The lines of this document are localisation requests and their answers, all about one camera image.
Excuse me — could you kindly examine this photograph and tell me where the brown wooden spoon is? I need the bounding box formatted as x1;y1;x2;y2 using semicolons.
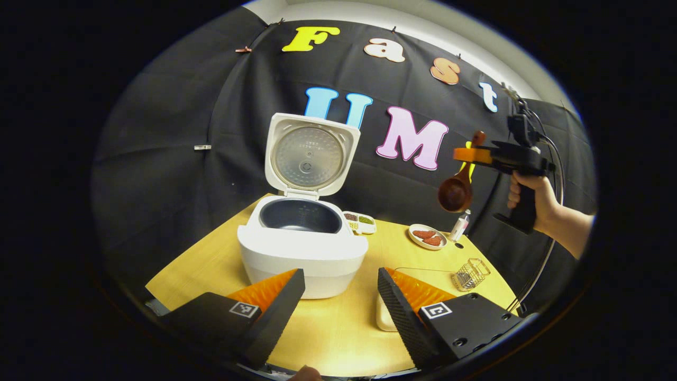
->
437;130;487;214

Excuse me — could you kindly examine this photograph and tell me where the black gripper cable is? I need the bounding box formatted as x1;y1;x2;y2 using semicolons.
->
500;84;566;318

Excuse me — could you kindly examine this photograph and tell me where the wire chopstick holder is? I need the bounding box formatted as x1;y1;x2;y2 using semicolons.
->
452;258;492;293

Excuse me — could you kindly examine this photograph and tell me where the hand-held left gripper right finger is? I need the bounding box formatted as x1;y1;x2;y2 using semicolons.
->
377;267;530;374

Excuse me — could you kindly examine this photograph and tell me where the white divided grain dish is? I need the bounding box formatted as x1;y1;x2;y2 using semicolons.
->
342;211;378;236

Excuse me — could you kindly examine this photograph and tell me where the white round plate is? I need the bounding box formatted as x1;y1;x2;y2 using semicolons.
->
407;223;449;251

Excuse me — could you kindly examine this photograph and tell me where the white rice cooker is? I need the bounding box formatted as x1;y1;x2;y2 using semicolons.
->
237;112;370;300

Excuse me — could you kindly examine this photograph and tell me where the clear bottle pink label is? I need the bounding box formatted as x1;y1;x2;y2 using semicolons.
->
449;209;472;243

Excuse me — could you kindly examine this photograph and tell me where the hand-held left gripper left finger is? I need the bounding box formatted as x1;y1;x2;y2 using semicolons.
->
159;268;307;371

